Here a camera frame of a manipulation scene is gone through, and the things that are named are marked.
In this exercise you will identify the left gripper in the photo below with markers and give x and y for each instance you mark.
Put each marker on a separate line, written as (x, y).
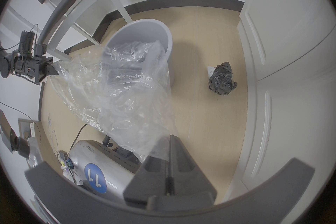
(43, 68)

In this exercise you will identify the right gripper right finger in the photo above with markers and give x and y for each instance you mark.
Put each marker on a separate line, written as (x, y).
(189, 175)

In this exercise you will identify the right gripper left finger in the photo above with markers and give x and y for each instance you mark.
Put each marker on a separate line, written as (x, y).
(149, 178)

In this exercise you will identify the clear plastic bag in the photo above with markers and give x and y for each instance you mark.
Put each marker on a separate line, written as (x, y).
(118, 91)

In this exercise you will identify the black plastic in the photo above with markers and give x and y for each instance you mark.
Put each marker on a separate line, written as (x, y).
(223, 81)

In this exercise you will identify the white paper piece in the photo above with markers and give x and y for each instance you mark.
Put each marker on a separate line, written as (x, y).
(211, 70)

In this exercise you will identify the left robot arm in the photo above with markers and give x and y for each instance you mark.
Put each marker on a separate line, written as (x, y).
(26, 41)

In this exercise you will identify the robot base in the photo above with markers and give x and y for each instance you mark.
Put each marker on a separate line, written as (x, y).
(105, 162)

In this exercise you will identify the white trash bin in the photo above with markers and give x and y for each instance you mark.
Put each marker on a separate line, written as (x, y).
(147, 31)

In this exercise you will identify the white power strip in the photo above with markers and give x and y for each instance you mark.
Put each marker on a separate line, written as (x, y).
(32, 129)

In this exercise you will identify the grey cushioned white chair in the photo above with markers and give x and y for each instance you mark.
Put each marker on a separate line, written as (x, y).
(65, 2)

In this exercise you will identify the white wardrobe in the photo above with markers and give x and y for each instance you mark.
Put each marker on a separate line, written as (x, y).
(288, 60)

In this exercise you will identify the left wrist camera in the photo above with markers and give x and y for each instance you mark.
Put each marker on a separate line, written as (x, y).
(40, 50)

